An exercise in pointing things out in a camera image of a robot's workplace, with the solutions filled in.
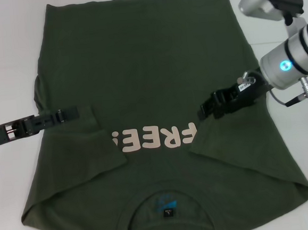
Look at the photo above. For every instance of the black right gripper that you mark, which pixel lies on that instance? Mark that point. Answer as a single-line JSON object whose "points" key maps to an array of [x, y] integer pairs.
{"points": [[244, 97]]}

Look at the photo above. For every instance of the dark green FREE! t-shirt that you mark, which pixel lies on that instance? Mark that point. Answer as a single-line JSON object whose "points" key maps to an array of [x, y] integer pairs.
{"points": [[139, 68]]}

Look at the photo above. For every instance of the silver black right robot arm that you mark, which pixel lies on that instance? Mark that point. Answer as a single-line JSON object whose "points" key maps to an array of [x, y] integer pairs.
{"points": [[293, 53]]}

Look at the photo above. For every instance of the white printed label sticker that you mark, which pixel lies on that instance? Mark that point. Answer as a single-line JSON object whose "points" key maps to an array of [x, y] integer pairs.
{"points": [[244, 88]]}

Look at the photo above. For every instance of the small silver metal connector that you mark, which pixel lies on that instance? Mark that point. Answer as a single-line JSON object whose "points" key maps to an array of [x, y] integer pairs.
{"points": [[245, 79]]}

